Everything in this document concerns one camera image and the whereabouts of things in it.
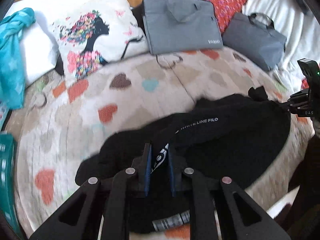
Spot black pants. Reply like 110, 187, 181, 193
75, 87, 291, 233

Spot dark grey laptop bag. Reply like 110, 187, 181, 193
222, 12, 287, 72

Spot heart-patterned quilt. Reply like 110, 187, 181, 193
4, 45, 316, 240

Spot light grey IPASON laptop bag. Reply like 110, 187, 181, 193
142, 0, 223, 55

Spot plain white pillow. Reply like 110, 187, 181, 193
6, 0, 81, 87

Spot teal star scarf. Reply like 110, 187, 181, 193
1, 8, 36, 109

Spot white pillow with girl print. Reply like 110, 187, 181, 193
41, 0, 149, 85

